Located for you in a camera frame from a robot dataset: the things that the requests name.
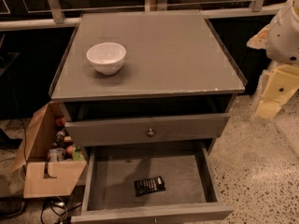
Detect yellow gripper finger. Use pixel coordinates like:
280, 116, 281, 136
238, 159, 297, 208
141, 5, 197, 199
255, 64, 299, 119
247, 25, 269, 49

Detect black rxbar chocolate bar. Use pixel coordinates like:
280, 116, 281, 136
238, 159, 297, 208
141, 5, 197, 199
134, 176, 165, 197

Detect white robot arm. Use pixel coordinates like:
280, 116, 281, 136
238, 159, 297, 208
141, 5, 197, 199
247, 0, 299, 119

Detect grey top drawer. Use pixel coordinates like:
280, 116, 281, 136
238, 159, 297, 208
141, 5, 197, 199
65, 113, 230, 147

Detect grey drawer cabinet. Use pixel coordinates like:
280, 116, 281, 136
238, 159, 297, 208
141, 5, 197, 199
49, 10, 248, 156

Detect metal drawer knob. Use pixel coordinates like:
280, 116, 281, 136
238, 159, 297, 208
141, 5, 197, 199
147, 128, 155, 137

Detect grey open middle drawer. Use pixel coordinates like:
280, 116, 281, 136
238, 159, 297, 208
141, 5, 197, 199
71, 141, 234, 224

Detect metal railing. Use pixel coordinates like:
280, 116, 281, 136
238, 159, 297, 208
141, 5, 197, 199
0, 0, 286, 32

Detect white ceramic bowl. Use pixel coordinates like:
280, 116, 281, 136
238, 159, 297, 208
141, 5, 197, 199
86, 42, 126, 75

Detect green packet in box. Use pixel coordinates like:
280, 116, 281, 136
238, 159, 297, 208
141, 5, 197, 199
72, 147, 85, 161

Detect red apple in box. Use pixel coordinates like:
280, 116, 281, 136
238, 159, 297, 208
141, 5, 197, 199
65, 145, 74, 156

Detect dark bottle in box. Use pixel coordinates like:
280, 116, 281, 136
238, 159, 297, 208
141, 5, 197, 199
55, 129, 66, 147

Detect clear jar in box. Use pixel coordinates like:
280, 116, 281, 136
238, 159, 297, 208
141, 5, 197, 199
48, 147, 65, 162

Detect open cardboard box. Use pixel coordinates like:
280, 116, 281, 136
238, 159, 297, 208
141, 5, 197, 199
9, 102, 87, 198

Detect black floor cables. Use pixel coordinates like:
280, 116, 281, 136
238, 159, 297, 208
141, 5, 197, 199
0, 196, 83, 224

